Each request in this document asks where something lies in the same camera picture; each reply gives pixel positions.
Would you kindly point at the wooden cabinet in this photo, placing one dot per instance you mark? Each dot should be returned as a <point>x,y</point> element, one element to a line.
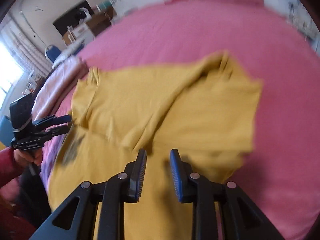
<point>101,20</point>

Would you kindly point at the pink bed sheet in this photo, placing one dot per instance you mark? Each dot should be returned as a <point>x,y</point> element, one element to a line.
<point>281,174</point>

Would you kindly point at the yellow long-sleeve sweater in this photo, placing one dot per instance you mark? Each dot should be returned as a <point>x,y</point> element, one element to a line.
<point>204,109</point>

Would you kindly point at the folded light pink garment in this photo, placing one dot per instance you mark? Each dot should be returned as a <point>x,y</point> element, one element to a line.
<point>62,80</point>

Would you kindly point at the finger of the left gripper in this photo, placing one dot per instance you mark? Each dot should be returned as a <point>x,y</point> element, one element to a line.
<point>52,120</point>
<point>54,132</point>

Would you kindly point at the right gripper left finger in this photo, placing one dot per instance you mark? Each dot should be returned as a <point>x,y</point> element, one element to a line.
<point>97,207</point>

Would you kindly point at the person's left hand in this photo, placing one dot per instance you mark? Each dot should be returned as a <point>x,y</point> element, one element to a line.
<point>25,158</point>

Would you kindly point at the white pillow on chair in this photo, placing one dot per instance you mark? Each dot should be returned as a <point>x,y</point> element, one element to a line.
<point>71,50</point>

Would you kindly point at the red sleeve forearm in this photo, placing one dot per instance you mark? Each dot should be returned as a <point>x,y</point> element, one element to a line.
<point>12,165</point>

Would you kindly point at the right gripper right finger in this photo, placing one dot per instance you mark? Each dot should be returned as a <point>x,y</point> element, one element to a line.
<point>219,210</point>

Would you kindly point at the black wall panel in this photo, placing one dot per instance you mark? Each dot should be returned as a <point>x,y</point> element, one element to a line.
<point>72,17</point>

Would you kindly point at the blue chair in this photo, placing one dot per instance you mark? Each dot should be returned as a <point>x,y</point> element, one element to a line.
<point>51,53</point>

